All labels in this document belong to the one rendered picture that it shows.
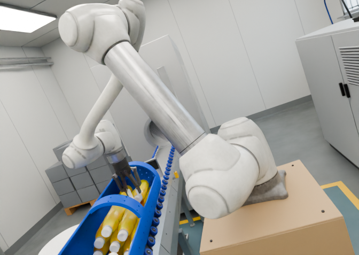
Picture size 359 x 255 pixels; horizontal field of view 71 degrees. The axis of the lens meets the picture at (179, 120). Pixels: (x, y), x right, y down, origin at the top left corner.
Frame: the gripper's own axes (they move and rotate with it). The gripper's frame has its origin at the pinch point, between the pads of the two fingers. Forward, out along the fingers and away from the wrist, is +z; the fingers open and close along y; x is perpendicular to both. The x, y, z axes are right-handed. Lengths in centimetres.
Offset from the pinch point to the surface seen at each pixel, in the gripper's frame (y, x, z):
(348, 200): -137, -96, 112
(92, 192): 188, -274, 85
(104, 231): 5.1, 29.3, -2.0
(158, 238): -6.3, 11.5, 19.8
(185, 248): -2, -33, 62
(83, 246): 18.6, 26.6, 2.5
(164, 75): -29, -77, -51
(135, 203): -7.0, 19.5, -4.4
